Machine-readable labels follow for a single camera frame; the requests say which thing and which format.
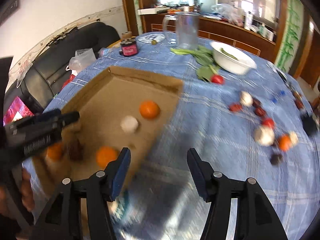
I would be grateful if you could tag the wrinkled red date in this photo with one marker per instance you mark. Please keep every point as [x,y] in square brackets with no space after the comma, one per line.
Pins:
[74,150]

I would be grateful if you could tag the black cylindrical container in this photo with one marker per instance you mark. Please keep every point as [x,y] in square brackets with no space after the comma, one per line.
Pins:
[310,124]

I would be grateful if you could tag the blue plaid tablecloth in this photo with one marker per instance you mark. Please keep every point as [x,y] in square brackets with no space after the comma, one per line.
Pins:
[163,202]

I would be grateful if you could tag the person left hand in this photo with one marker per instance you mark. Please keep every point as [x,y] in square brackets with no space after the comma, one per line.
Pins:
[26,192]

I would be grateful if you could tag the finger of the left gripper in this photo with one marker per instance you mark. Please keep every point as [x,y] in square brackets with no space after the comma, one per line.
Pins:
[60,122]
[33,120]

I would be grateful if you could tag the brown cardboard tray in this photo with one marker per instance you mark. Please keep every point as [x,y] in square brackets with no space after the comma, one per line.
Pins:
[113,94]

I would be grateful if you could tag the white enamel bowl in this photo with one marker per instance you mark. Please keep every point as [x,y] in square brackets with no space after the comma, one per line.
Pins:
[232,59]

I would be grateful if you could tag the green leafy vegetable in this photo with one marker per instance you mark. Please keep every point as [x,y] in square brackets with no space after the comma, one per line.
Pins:
[204,57]

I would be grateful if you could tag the clear plastic bag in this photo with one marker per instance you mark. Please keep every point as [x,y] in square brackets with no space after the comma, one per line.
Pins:
[82,59]

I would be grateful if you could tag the black leather sofa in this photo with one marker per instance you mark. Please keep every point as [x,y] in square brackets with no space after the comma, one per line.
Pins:
[48,72]

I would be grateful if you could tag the beige cylinder block front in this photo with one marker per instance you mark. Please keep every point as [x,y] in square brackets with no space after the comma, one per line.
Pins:
[129,124]

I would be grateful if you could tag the dark plum small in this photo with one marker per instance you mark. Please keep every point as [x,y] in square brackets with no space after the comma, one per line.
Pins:
[259,111]

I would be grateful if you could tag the clear plastic pitcher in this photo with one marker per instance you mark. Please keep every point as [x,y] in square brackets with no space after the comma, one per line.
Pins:
[186,29]

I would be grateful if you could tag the orange tangerine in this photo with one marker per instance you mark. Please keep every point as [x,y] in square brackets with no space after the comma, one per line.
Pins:
[105,155]
[284,142]
[149,109]
[55,151]

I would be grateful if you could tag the red radish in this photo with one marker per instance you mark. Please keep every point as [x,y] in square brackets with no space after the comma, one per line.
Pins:
[218,79]

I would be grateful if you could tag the pink labelled black jar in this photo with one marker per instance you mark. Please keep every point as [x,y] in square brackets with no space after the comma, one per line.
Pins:
[129,47]

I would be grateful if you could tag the dark red date back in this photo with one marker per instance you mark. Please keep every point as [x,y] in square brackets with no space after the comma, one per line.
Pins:
[256,103]

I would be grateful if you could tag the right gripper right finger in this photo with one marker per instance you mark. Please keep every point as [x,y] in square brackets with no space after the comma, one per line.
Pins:
[256,217]

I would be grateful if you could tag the red gift bag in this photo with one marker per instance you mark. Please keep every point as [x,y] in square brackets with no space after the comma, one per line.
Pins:
[16,111]

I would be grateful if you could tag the beige cylinder block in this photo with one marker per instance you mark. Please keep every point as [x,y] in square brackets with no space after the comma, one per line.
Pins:
[129,124]
[294,138]
[264,135]

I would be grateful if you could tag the red tomato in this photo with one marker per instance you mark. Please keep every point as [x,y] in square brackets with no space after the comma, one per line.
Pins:
[268,122]

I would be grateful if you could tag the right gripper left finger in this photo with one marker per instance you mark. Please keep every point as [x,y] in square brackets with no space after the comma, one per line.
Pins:
[61,216]

